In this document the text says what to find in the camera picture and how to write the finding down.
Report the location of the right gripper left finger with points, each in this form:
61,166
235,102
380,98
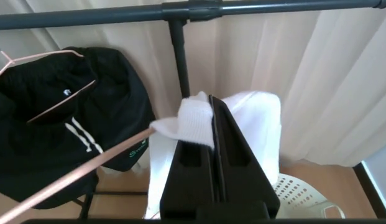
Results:
186,186

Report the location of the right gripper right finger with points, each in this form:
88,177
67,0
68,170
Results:
251,189

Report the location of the white printed garment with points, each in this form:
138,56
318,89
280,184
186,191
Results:
192,121

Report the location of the pink clothes hanger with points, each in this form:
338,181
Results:
71,175
40,55

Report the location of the black shorts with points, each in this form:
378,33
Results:
118,93

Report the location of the white laundry basket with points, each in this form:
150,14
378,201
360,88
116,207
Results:
301,196

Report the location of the black clothes rack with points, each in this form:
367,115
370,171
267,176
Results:
87,14

